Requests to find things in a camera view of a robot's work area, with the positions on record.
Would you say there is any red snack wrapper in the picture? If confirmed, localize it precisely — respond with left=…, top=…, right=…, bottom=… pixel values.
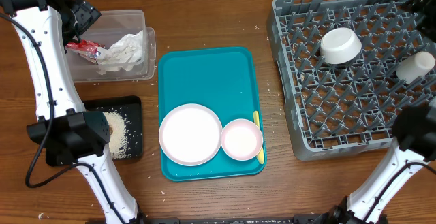
left=66, top=39, right=104, bottom=64

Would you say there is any white napkin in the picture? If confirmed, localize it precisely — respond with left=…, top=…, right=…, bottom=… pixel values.
left=110, top=31, right=143, bottom=63
left=96, top=47, right=126, bottom=75

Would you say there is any white cup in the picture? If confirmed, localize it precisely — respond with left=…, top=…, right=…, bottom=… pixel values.
left=396, top=52, right=435, bottom=84

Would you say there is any pale green bowl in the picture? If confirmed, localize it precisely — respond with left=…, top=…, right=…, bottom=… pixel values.
left=320, top=27, right=362, bottom=65

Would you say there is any large white plate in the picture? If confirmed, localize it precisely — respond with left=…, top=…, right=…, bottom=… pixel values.
left=159, top=103, right=223, bottom=167

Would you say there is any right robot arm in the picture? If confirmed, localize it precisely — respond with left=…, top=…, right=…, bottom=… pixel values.
left=312, top=0, right=435, bottom=224

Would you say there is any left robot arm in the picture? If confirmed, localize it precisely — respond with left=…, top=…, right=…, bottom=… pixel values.
left=1, top=0, right=146, bottom=223

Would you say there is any grey dishwasher rack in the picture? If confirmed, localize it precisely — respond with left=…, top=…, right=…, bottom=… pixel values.
left=267, top=0, right=435, bottom=161

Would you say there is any clear plastic bin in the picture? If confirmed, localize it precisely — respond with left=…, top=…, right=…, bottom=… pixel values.
left=66, top=10, right=156, bottom=82

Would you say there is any black tray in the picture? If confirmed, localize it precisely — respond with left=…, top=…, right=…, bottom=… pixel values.
left=45, top=95, right=144, bottom=167

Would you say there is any spilled rice pile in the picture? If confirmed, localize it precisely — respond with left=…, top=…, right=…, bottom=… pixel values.
left=103, top=112, right=129, bottom=159

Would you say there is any teal serving tray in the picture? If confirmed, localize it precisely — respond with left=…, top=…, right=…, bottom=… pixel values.
left=158, top=46, right=265, bottom=182

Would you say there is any yellow plastic spoon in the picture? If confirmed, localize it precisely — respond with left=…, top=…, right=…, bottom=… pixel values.
left=253, top=110, right=265, bottom=165

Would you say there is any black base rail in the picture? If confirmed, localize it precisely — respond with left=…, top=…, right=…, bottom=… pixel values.
left=139, top=213, right=338, bottom=224

